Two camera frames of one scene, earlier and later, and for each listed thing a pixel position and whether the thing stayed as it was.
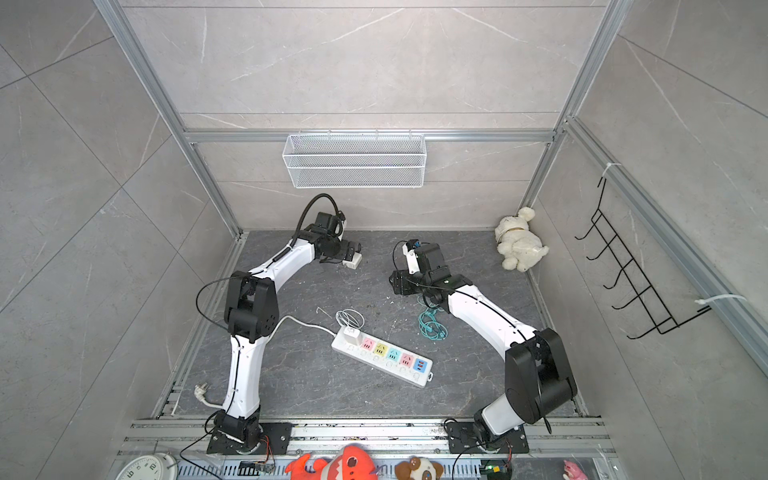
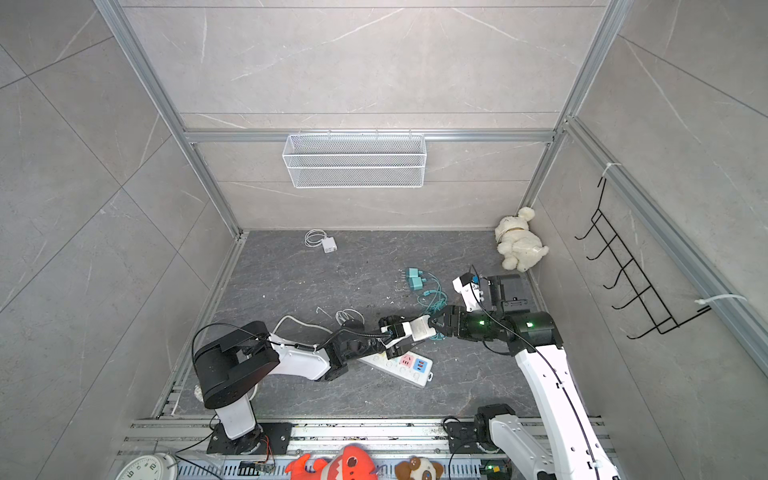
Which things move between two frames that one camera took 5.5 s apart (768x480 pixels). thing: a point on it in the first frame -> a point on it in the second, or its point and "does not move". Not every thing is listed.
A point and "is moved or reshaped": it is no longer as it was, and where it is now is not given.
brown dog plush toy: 419,468 does not move
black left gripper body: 340,247 -> 373,344
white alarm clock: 160,466 does not move
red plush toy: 351,463 does not move
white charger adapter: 354,262 is moved or reshaped
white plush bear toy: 519,245 does not move
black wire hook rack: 660,318 does not move
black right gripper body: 413,283 -> 475,324
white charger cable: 350,318 does not move
